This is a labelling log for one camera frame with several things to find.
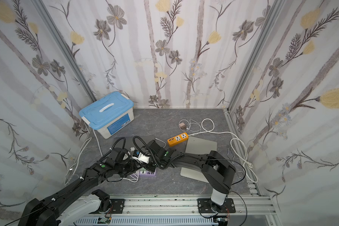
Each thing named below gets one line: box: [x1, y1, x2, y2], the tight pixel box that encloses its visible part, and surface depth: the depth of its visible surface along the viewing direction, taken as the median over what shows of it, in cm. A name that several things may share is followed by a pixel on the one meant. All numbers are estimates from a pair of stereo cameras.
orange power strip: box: [167, 132, 189, 147], surface depth 100 cm
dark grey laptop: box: [113, 136, 156, 151], surface depth 69 cm
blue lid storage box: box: [78, 91, 135, 139], surface depth 99 cm
